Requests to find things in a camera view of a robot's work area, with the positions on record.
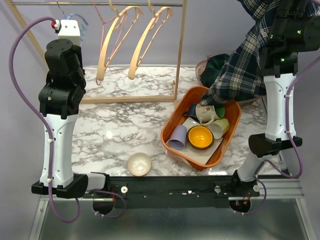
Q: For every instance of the green plaid skirt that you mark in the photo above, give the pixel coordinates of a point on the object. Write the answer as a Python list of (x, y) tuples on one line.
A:
[(210, 69)]

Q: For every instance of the pink wire hanger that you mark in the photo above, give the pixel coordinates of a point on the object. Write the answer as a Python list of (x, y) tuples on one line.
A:
[(108, 27)]

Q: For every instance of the white plate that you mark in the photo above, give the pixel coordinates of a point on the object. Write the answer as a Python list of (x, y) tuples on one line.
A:
[(200, 156)]

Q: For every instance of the orange plastic bin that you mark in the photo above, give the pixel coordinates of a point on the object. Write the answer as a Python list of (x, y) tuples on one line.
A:
[(233, 113)]

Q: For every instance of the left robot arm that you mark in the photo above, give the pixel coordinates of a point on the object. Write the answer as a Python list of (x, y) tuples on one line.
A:
[(59, 102)]

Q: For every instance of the navy beige plaid skirt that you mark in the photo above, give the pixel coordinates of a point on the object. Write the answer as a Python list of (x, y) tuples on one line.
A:
[(241, 73)]

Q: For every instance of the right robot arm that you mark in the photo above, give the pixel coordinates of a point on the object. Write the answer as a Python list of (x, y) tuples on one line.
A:
[(275, 100)]

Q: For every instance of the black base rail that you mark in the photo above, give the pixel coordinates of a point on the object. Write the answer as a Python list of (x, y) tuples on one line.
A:
[(156, 192)]

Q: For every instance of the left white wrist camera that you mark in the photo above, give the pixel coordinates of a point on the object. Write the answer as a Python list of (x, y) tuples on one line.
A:
[(68, 29)]

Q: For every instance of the dark blue mug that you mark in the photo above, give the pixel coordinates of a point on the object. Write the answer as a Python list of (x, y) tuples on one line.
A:
[(191, 112)]

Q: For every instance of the white bowl on table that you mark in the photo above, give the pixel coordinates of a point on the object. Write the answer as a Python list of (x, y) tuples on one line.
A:
[(139, 164)]

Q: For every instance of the yellow bowl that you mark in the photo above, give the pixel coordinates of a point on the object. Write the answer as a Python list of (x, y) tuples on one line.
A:
[(200, 137)]

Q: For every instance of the floral green-inside mug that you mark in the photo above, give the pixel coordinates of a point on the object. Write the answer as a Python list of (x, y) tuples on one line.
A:
[(207, 114)]

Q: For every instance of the lavender cup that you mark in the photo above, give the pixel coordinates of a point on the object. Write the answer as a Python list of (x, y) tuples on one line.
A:
[(177, 139)]

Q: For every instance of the wooden clothes rack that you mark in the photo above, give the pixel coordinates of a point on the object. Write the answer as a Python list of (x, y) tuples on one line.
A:
[(137, 57)]

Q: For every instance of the pale yellow cup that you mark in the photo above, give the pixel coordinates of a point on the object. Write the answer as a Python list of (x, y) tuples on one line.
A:
[(219, 127)]

